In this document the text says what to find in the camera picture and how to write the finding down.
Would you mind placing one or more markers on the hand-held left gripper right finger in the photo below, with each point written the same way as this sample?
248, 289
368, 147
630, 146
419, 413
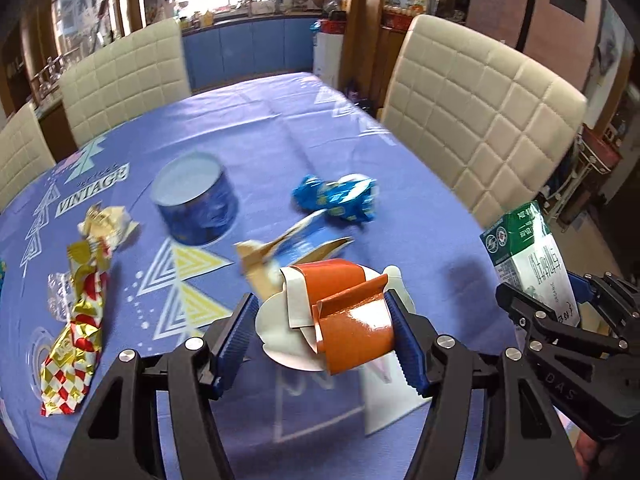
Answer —
405, 345

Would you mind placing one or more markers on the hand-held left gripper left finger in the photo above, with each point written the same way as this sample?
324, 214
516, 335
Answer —
240, 331

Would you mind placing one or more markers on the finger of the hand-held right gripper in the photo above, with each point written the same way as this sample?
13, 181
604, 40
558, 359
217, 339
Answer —
550, 330
581, 287

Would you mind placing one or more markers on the crushed orange paper cup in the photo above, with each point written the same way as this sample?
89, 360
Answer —
355, 320

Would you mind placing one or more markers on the green white milk carton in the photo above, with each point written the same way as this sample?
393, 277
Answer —
530, 260

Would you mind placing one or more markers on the blue snack wrapper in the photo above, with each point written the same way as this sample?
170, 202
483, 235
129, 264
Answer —
335, 197

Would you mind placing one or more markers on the silver capsule blister pack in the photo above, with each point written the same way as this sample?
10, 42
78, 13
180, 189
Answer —
60, 295

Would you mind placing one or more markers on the white trash bin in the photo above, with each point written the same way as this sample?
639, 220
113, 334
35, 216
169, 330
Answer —
327, 60

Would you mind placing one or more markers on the person's right hand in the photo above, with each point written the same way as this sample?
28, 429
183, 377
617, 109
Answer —
587, 455

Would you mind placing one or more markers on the torn blue brown carton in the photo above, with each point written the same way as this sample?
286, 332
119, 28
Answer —
300, 240

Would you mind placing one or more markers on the round blue tin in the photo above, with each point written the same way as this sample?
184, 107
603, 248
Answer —
200, 210

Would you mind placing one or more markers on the gold red checkered wrapper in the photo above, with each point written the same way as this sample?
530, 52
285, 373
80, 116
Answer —
80, 330

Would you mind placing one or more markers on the cream yellow snack wrapper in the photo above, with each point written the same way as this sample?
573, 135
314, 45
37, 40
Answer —
107, 227

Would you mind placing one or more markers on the blue printed tablecloth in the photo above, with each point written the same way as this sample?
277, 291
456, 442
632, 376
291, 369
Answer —
280, 135

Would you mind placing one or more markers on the cream quilted dining chair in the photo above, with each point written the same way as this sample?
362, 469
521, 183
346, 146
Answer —
125, 80
22, 155
480, 110

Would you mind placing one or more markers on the blue kitchen cabinets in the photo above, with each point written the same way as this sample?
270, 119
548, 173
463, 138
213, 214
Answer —
250, 50

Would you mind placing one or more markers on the brown door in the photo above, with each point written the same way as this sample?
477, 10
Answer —
500, 0

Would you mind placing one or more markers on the red basket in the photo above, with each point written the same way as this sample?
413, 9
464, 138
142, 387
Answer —
332, 26

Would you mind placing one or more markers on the wooden display cabinet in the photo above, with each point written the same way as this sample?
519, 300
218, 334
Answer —
400, 10

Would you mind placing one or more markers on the wooden glassware cabinet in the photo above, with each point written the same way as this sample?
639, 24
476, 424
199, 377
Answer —
30, 45

